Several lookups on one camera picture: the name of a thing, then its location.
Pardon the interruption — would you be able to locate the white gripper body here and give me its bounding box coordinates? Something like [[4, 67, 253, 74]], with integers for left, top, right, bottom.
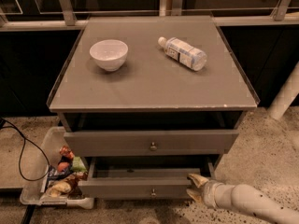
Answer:
[[202, 180, 225, 209]]

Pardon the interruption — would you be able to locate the grey top drawer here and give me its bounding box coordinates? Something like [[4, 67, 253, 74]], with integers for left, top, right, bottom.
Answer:
[[64, 130, 238, 157]]

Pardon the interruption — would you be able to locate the brown snack bag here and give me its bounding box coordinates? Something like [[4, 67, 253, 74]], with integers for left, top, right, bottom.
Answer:
[[45, 172, 88, 198]]

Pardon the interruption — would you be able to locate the grey drawer cabinet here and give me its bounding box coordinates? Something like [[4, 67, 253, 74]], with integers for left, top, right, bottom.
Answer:
[[46, 15, 261, 201]]

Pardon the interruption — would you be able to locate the white pipe leg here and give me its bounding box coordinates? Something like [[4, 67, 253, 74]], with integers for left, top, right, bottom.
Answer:
[[268, 62, 299, 119]]

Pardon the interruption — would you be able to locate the metal window frame rail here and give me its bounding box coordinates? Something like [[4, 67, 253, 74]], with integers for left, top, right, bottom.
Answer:
[[0, 0, 299, 31]]

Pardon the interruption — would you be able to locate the white ceramic bowl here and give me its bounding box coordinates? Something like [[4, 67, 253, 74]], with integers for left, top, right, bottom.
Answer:
[[90, 39, 128, 72]]

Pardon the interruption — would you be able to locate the grey drawer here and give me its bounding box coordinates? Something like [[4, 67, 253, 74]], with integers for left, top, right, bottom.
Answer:
[[78, 155, 215, 200], [64, 130, 238, 157]]

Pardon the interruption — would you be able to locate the clear plastic water bottle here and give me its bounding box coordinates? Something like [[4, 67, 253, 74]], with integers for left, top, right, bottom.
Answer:
[[158, 37, 207, 71]]

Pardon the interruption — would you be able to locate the green snack packet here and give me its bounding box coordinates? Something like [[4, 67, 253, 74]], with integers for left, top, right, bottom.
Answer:
[[71, 157, 87, 173]]

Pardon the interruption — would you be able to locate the clear plastic storage bin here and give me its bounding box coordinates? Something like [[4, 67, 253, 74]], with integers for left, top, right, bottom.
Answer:
[[20, 126, 94, 209]]

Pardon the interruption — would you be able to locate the red snack packet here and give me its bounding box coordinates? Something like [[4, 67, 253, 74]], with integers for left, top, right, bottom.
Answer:
[[59, 146, 75, 161]]

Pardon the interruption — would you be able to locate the black power cable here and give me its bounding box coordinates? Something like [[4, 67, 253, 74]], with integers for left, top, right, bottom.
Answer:
[[0, 118, 50, 182]]

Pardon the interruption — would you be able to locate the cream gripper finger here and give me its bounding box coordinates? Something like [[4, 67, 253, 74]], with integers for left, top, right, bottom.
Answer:
[[188, 174, 209, 189], [187, 189, 203, 203]]

